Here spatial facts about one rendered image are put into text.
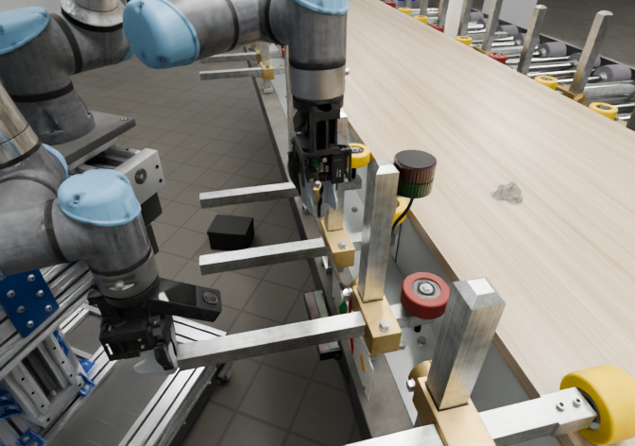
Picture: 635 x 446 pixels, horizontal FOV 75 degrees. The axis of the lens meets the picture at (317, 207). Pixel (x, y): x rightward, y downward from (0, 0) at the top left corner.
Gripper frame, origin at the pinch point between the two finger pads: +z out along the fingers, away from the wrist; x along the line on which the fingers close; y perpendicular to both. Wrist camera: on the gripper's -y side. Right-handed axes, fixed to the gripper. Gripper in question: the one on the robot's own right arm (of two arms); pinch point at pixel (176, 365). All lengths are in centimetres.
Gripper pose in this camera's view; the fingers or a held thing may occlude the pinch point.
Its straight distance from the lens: 75.2
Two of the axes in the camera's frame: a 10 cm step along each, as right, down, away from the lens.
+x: 2.2, 5.7, -7.9
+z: 0.0, 8.1, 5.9
